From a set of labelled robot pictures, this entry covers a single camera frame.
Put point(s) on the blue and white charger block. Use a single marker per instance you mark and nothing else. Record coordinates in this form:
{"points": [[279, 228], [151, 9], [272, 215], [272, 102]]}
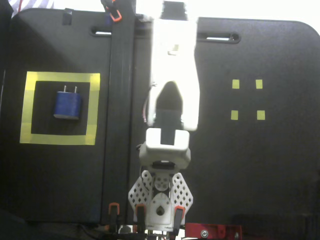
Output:
{"points": [[67, 106]]}

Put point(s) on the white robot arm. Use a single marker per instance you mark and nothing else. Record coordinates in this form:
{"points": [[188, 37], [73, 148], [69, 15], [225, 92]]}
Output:
{"points": [[172, 62]]}

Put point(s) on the black flat strip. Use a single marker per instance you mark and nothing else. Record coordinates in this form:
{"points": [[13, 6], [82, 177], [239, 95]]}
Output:
{"points": [[120, 100]]}

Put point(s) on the small yellow tape marker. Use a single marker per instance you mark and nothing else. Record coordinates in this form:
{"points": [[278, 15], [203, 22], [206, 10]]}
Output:
{"points": [[260, 115], [259, 84], [234, 115], [235, 84]]}

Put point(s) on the orange and black base clamp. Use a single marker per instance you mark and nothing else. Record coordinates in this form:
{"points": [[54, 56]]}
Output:
{"points": [[178, 217], [140, 215], [113, 215]]}

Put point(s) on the yellow tape square outline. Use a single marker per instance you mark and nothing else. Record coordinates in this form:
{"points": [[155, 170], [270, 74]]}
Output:
{"points": [[60, 76]]}

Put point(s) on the orange and black spring clamp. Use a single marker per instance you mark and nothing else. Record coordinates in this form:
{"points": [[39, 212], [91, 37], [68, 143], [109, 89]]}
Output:
{"points": [[115, 15]]}

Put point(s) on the black tape piece on table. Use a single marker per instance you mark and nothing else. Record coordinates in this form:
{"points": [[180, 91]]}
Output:
{"points": [[67, 17]]}

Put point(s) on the white striped cloth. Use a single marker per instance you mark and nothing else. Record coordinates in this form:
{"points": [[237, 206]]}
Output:
{"points": [[32, 3]]}

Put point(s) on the red angle bracket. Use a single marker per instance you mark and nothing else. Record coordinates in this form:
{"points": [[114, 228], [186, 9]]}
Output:
{"points": [[215, 230]]}

